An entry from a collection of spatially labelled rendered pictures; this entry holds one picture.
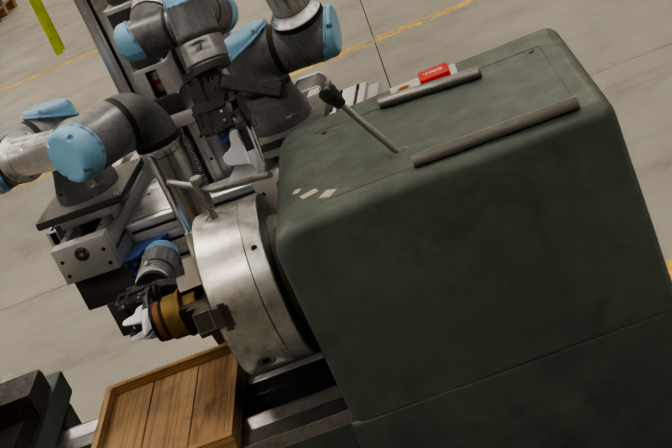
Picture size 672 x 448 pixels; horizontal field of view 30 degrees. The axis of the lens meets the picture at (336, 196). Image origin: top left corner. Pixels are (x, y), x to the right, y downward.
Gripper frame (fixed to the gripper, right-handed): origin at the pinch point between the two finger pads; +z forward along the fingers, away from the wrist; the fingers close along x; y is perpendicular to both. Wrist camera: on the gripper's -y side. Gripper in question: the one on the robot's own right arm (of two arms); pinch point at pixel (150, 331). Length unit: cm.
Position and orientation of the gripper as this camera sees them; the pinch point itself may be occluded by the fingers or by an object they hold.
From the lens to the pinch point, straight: 234.3
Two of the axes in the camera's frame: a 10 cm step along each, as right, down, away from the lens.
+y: -9.3, 3.5, 1.3
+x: -3.7, -8.5, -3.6
